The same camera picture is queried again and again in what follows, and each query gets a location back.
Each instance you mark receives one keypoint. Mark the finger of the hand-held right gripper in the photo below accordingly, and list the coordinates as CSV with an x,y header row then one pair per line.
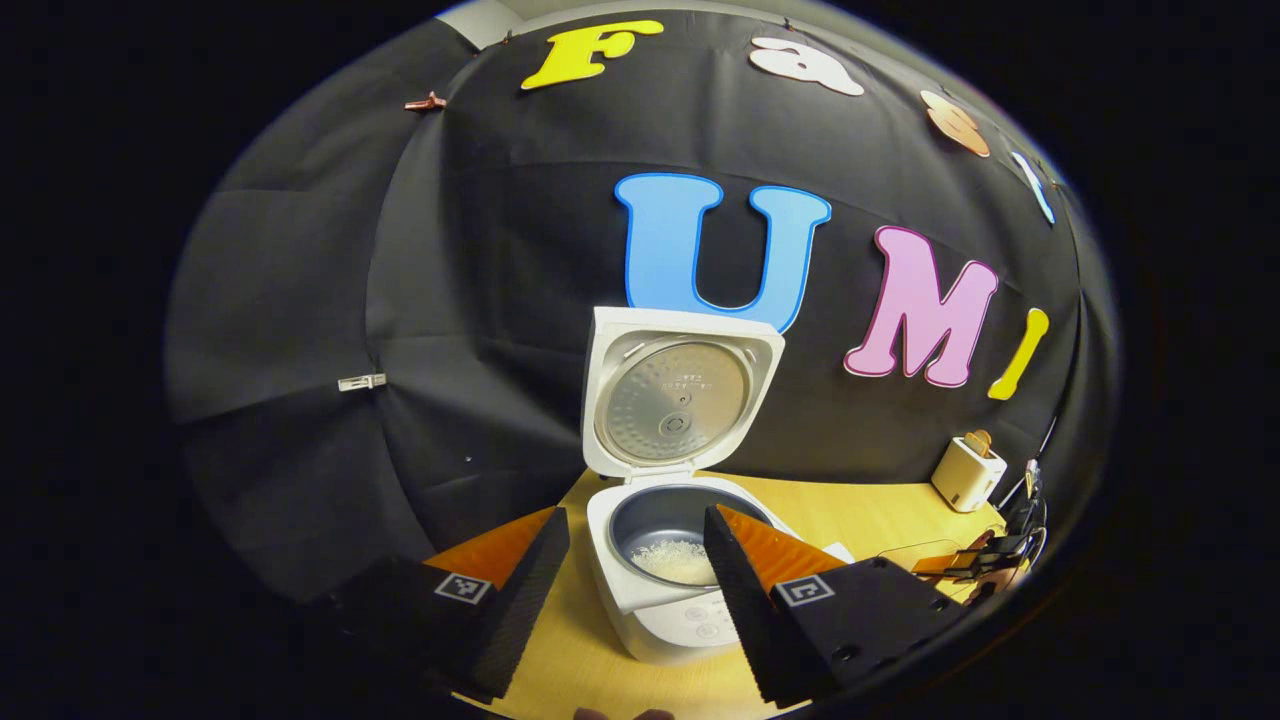
x,y
970,565

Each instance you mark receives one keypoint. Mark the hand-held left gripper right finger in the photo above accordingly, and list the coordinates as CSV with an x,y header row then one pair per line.
x,y
750,620

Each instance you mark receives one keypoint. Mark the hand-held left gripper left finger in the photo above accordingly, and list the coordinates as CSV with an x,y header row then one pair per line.
x,y
515,620

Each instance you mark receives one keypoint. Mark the white rice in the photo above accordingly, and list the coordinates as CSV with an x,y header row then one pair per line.
x,y
675,562

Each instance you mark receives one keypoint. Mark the white rice cooker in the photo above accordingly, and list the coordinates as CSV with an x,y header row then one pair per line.
x,y
650,620

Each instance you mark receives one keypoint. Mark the white toaster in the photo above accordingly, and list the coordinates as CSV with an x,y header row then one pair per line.
x,y
965,478

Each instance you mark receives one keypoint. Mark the toasted bread slice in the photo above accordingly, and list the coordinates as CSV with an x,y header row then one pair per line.
x,y
979,443

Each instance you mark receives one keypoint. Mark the white clip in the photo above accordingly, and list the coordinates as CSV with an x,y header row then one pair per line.
x,y
361,382

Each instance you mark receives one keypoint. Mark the black backdrop cloth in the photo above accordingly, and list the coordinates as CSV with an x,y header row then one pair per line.
x,y
400,300

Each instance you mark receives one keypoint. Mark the pink clip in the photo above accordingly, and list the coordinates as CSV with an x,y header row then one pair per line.
x,y
425,102

